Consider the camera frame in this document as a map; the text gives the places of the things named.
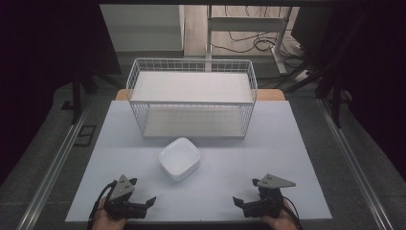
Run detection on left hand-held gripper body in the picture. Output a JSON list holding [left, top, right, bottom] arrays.
[[104, 174, 148, 220]]

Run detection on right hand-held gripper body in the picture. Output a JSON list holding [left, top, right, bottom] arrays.
[[242, 172, 297, 219]]

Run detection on person's right hand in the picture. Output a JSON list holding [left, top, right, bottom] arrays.
[[260, 199, 303, 230]]

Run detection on person's left hand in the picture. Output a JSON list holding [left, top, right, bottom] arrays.
[[91, 196, 128, 230]]

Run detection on pale table cover sheet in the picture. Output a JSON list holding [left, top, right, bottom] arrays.
[[64, 100, 333, 223]]

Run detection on white square bowl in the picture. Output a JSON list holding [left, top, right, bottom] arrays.
[[158, 137, 202, 183]]

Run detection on black metal stand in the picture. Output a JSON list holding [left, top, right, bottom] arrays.
[[70, 61, 99, 127], [314, 60, 346, 129]]

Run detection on white power strip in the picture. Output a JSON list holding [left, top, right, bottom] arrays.
[[294, 69, 311, 83]]

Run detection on white cabinet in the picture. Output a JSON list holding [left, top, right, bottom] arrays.
[[99, 4, 187, 58]]

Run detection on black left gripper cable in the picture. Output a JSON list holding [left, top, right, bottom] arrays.
[[87, 179, 119, 230]]

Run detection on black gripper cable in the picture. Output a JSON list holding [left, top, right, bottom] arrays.
[[281, 195, 304, 230], [87, 179, 119, 230]]

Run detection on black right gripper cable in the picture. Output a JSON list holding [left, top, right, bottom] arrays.
[[281, 195, 304, 230]]

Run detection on black rectangular floor frame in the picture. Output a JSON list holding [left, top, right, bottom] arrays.
[[73, 124, 98, 149]]

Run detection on aluminium floor rail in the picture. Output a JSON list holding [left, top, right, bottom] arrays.
[[316, 97, 396, 230], [14, 95, 94, 230]]

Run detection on white wire shelf rack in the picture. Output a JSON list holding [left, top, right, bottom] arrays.
[[125, 57, 259, 140]]

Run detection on black floor cables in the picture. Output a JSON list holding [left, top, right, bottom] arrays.
[[210, 5, 309, 63]]

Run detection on white metal desk frame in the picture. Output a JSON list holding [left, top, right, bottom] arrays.
[[205, 4, 294, 76]]

